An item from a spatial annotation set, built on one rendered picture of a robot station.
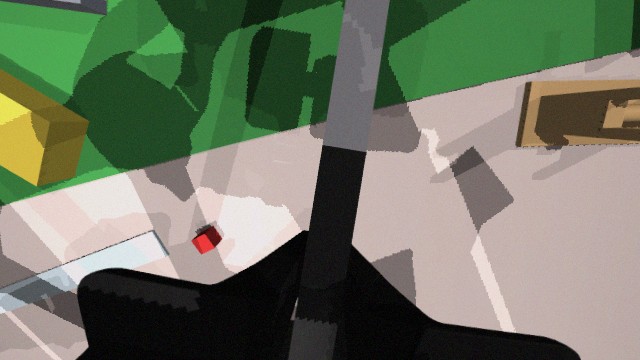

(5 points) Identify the green putting mat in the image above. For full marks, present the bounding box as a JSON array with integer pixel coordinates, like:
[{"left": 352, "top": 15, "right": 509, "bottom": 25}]
[{"left": 0, "top": 0, "right": 634, "bottom": 206}]

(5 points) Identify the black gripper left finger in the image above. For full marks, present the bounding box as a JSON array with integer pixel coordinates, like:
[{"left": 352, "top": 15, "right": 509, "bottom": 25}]
[{"left": 77, "top": 230, "right": 309, "bottom": 360}]

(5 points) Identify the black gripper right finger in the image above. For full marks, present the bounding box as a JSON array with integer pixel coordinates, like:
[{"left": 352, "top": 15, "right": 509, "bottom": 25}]
[{"left": 335, "top": 245, "right": 581, "bottom": 360}]

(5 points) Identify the yellow rectangular block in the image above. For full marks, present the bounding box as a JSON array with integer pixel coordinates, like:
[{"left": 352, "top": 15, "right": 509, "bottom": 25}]
[{"left": 0, "top": 69, "right": 89, "bottom": 187}]

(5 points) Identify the red cube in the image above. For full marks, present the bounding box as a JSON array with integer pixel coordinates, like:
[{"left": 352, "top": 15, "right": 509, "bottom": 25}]
[{"left": 191, "top": 226, "right": 223, "bottom": 255}]

